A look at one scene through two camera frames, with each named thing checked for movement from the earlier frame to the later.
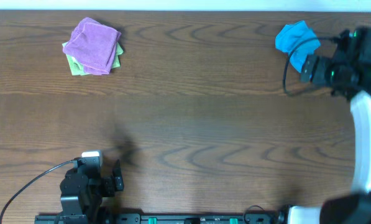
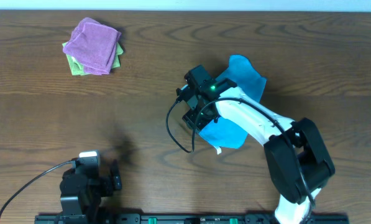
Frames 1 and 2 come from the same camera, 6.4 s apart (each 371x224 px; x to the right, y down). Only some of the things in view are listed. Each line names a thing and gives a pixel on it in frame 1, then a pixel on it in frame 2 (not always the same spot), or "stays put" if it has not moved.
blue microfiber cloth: [292, 33] to [239, 73]
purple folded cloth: [94, 43] stays put
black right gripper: [318, 76] to [190, 119]
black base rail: [158, 218] stays put
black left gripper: [109, 184] stays put
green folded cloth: [119, 51] stays put
